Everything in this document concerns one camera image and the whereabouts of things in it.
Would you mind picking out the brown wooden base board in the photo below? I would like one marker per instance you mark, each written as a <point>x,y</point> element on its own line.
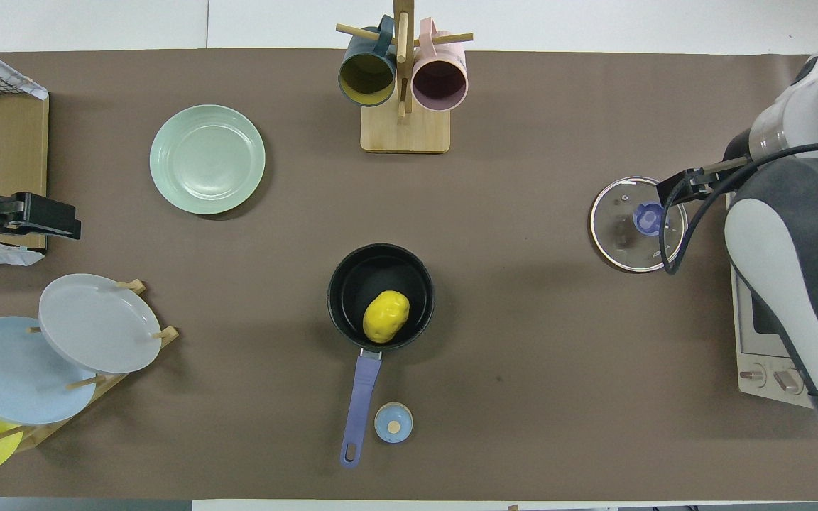
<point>11,149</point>

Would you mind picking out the mint green plate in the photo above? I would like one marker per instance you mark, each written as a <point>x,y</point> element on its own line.
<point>206,160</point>

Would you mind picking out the glass lid with blue knob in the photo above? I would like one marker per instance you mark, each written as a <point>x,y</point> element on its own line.
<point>622,227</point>

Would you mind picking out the wooden plate rack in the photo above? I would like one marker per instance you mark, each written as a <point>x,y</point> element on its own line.
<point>107,383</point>

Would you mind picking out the light blue plate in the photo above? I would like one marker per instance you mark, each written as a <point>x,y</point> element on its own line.
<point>11,369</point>

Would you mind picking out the yellow potato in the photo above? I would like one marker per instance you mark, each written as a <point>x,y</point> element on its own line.
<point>386,316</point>

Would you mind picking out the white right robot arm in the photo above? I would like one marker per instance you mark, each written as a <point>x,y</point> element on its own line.
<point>792,284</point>

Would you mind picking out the dark teal mug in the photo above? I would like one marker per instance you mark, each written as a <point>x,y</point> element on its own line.
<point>366,74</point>

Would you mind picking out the wooden mug tree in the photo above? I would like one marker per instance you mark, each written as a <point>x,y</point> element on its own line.
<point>405,135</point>

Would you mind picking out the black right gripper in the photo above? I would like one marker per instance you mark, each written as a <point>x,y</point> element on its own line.
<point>739,150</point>

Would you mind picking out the brown table mat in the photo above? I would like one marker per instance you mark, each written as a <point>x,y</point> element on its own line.
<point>522,355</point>

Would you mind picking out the pink mug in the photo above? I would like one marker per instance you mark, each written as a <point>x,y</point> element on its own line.
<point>439,81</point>

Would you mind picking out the white toaster oven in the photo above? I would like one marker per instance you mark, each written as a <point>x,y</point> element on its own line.
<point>764,369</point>

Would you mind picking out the grey plate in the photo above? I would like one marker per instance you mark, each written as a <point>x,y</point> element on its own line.
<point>100,323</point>

